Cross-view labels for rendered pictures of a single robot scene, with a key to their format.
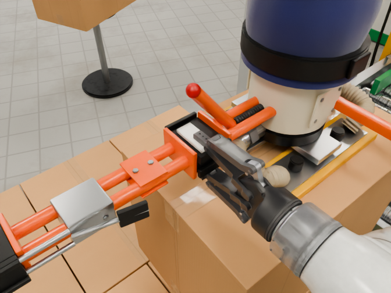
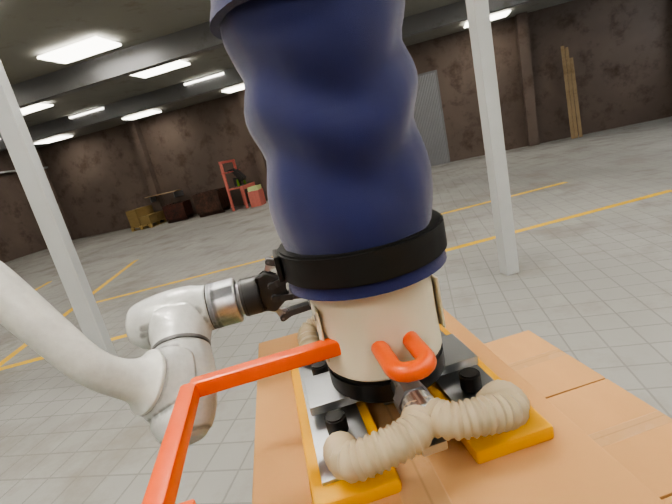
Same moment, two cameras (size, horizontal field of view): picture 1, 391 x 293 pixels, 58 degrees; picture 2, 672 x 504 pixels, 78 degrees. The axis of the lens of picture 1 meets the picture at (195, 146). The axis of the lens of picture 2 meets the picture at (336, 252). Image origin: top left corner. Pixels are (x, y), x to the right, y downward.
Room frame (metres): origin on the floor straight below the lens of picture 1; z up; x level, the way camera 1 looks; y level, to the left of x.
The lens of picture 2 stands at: (0.87, -0.68, 1.45)
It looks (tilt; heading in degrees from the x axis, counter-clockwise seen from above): 14 degrees down; 122
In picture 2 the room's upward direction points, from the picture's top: 13 degrees counter-clockwise
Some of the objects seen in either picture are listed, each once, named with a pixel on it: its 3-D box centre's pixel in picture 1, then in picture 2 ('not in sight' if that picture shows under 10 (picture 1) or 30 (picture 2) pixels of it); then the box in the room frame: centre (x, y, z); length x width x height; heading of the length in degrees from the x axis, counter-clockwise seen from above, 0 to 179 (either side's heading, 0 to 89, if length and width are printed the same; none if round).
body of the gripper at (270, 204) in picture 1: (263, 203); (263, 292); (0.32, -0.10, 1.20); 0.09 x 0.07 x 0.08; 40
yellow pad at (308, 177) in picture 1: (315, 152); (329, 401); (0.53, -0.26, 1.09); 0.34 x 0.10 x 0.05; 130
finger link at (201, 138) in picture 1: (206, 138); not in sight; (0.42, -0.02, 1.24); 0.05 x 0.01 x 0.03; 40
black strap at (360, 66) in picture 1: (304, 39); (358, 243); (0.60, -0.20, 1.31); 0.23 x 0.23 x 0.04
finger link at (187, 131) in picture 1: (196, 137); not in sight; (0.44, 0.00, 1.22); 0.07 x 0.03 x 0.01; 40
